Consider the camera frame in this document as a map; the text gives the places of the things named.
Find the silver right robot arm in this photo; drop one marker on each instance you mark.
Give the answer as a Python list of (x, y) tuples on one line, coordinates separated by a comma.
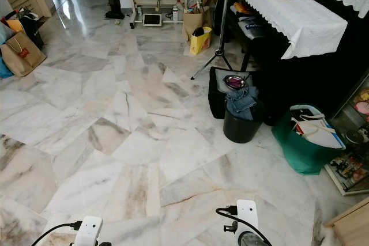
[(251, 240)]

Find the black plastic bucket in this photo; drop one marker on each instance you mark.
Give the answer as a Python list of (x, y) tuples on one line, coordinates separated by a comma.
[(241, 131)]

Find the green shopping bag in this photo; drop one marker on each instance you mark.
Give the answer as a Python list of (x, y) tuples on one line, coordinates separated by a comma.
[(300, 154)]

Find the blue denim cloth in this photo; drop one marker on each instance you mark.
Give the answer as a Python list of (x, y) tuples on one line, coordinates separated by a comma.
[(241, 102)]

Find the black fabric bag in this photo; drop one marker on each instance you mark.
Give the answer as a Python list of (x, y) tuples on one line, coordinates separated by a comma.
[(216, 99)]

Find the white tote bag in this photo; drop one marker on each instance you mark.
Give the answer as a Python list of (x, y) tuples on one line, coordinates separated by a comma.
[(320, 131)]

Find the purple metal bowl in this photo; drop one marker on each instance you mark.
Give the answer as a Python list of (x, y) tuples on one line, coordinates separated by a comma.
[(234, 82)]

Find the glass display cabinet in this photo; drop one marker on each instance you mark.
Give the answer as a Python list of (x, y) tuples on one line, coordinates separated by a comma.
[(351, 142)]

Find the black upright piano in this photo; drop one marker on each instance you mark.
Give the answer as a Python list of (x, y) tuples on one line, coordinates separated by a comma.
[(305, 82)]

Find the yellow paper bag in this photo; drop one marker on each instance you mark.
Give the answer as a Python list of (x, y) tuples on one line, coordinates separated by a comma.
[(200, 41)]

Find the black tripod stand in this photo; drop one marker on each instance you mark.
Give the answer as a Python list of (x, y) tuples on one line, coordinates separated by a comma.
[(221, 30)]

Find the plain brown paper bag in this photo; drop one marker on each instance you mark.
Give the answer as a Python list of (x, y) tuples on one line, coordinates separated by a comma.
[(191, 22)]

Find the blue plastic bag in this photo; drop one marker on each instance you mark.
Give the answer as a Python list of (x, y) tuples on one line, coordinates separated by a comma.
[(4, 56)]

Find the white lace tablecloth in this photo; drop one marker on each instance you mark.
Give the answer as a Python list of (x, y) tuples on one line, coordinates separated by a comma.
[(294, 18)]

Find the white flat pedal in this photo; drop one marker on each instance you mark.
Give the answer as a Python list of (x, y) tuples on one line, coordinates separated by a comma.
[(151, 20)]

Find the brown paper bag red print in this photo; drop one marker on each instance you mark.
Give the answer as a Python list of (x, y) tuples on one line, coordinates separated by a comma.
[(23, 55)]

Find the black carrier bag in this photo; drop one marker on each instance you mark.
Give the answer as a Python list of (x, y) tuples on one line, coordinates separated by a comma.
[(31, 27)]

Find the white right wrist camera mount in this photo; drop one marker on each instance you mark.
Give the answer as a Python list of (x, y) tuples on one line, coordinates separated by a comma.
[(247, 211)]

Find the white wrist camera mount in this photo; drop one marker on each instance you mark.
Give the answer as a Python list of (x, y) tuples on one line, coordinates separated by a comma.
[(247, 211), (89, 230)]

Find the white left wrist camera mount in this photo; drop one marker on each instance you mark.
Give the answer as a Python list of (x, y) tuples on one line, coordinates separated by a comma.
[(89, 230)]

